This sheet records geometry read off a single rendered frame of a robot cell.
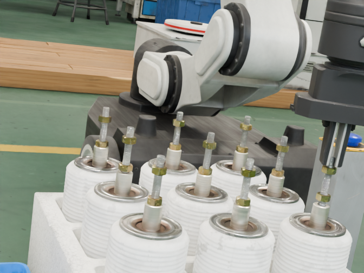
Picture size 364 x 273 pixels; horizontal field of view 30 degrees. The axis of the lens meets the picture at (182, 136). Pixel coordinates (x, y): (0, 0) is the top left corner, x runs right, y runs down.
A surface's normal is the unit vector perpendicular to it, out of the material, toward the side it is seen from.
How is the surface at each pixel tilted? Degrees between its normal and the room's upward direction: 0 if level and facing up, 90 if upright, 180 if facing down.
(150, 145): 45
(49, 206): 0
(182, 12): 92
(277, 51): 92
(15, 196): 0
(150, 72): 90
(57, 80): 90
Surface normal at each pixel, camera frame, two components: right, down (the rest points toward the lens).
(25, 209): 0.14, -0.96
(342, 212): 0.36, 0.28
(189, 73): -0.93, -0.05
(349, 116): -0.01, 0.24
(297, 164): 0.34, -0.47
